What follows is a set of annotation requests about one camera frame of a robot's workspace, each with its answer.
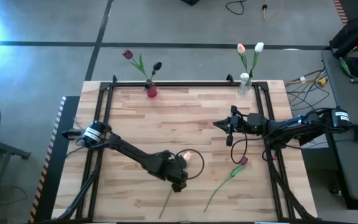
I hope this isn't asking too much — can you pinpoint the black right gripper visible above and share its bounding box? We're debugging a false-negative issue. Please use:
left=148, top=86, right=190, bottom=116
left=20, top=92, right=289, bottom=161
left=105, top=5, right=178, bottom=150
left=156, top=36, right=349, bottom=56
left=213, top=105, right=269, bottom=146

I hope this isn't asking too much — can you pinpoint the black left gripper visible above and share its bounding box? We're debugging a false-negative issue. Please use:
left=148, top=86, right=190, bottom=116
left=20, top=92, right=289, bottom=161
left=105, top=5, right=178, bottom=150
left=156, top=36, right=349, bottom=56
left=154, top=151, right=188, bottom=192

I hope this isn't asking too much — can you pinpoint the cream peach artificial tulip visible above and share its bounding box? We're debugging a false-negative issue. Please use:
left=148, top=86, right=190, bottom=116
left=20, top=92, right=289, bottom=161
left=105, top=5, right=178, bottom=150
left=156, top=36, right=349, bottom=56
left=158, top=151, right=194, bottom=219

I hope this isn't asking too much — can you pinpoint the purple artificial tulip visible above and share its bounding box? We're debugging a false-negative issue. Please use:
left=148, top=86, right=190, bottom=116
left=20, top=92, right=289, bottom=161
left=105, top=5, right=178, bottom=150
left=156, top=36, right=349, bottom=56
left=203, top=156, right=249, bottom=213

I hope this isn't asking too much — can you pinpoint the pink artificial tulip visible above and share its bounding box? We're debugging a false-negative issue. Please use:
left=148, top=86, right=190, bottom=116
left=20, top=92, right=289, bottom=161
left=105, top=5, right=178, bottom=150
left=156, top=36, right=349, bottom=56
left=237, top=43, right=250, bottom=78

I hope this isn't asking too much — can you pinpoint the white artificial tulip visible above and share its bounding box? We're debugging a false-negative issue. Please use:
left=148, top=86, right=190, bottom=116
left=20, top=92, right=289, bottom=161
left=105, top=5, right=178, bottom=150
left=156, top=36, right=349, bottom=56
left=247, top=42, right=265, bottom=79

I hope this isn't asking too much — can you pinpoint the black artificial tulip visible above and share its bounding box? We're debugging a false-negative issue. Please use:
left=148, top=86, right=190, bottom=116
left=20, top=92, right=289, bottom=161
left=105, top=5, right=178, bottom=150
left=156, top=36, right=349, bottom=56
left=147, top=61, right=163, bottom=84

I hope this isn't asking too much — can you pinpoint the dark red artificial tulip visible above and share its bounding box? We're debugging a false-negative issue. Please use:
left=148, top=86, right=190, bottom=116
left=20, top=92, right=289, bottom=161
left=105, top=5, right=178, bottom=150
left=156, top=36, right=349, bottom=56
left=122, top=49, right=151, bottom=83

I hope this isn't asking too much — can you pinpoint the clear ribbed glass vase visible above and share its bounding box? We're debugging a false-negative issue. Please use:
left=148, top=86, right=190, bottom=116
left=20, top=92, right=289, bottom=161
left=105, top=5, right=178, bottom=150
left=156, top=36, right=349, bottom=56
left=237, top=72, right=253, bottom=96

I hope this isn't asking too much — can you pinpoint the red ribbed glass vase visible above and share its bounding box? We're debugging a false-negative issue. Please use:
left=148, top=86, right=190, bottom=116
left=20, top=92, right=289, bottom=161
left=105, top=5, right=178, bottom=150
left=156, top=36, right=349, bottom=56
left=144, top=79, right=158, bottom=99

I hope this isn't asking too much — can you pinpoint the wooden work table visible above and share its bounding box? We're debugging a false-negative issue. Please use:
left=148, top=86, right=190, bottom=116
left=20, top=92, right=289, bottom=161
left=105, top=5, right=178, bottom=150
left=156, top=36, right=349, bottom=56
left=56, top=74, right=315, bottom=223

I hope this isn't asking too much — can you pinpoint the black hazard striped mat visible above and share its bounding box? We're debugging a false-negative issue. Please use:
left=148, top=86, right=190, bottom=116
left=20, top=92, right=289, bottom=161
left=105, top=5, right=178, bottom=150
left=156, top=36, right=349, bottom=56
left=28, top=95, right=82, bottom=223

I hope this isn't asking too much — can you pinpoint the grey table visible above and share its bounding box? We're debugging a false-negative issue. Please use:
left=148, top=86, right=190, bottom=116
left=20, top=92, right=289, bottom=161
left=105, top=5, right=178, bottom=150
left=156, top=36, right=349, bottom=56
left=320, top=49, right=358, bottom=127

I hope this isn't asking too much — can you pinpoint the black equipment pile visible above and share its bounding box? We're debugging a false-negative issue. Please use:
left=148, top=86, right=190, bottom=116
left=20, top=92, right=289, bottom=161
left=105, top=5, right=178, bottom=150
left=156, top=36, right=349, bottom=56
left=329, top=15, right=358, bottom=60

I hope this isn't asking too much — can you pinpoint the grey metal stand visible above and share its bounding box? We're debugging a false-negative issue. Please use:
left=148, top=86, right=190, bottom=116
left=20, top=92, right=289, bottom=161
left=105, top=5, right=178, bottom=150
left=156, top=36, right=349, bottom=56
left=0, top=133, right=31, bottom=218

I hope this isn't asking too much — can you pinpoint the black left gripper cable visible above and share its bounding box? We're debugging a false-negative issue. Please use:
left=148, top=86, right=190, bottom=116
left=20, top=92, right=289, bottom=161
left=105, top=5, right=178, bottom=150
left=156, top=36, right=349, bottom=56
left=175, top=149, right=205, bottom=180

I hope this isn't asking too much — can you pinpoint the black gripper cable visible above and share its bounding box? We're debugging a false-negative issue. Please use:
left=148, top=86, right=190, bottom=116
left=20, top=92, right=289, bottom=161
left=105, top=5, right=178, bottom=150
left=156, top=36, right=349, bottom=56
left=175, top=149, right=205, bottom=180
left=230, top=133, right=275, bottom=165

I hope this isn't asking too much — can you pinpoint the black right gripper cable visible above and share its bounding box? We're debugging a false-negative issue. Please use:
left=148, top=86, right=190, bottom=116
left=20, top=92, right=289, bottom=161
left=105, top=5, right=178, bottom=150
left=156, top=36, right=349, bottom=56
left=230, top=133, right=275, bottom=165

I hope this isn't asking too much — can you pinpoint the tangled cable bundle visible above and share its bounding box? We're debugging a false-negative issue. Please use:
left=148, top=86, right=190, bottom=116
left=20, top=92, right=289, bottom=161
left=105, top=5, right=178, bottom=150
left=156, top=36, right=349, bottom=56
left=285, top=68, right=331, bottom=113

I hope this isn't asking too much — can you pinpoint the black looped cable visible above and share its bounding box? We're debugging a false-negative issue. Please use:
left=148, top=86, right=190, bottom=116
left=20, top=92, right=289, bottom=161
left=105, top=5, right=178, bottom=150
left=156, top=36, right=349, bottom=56
left=225, top=0, right=247, bottom=16

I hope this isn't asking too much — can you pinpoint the yellow cable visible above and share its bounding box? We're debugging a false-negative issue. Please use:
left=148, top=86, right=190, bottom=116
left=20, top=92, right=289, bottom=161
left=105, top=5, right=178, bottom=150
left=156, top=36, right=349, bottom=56
left=261, top=0, right=284, bottom=21

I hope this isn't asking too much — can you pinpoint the coiled black cable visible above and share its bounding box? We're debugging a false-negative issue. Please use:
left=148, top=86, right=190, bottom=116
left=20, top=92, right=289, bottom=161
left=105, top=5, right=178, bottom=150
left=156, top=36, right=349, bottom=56
left=345, top=55, right=358, bottom=78

